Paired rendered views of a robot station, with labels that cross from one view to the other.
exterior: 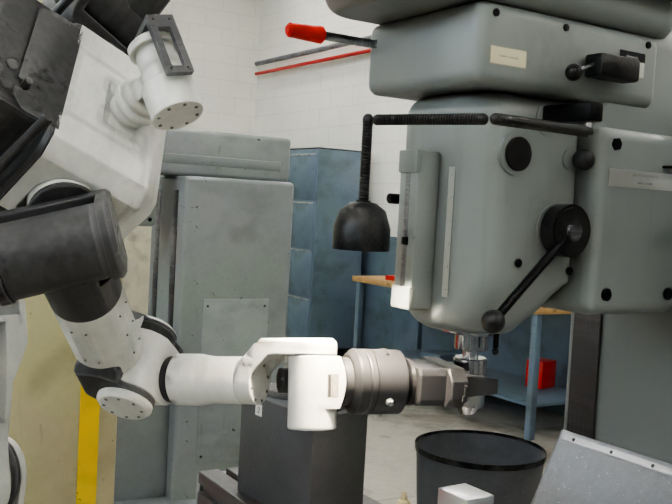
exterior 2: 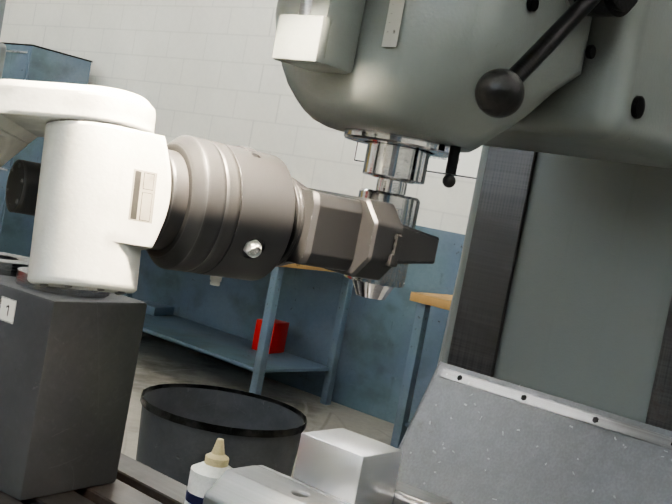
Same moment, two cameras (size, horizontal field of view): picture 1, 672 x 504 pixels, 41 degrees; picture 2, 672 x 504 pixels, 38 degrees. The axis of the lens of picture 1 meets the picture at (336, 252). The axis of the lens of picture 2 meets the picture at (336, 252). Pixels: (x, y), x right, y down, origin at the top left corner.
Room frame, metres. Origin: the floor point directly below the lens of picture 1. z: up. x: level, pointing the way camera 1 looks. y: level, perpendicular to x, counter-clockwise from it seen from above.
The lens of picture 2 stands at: (0.57, 0.06, 1.26)
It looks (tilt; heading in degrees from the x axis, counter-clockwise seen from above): 3 degrees down; 342
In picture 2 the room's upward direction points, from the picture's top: 11 degrees clockwise
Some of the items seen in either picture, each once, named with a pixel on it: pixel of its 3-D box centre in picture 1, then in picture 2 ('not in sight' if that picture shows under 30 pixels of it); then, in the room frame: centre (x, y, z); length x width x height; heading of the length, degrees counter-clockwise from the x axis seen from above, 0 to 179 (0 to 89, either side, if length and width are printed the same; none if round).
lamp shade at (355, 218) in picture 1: (362, 225); not in sight; (1.12, -0.03, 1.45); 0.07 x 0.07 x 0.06
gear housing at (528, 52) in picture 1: (511, 66); not in sight; (1.28, -0.23, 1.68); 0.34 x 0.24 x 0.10; 122
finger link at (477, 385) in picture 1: (478, 386); (406, 245); (1.22, -0.21, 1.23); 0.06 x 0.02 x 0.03; 108
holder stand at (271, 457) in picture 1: (300, 448); (14, 362); (1.58, 0.04, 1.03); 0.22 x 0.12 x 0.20; 39
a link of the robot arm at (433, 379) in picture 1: (408, 383); (280, 224); (1.23, -0.11, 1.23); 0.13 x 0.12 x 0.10; 18
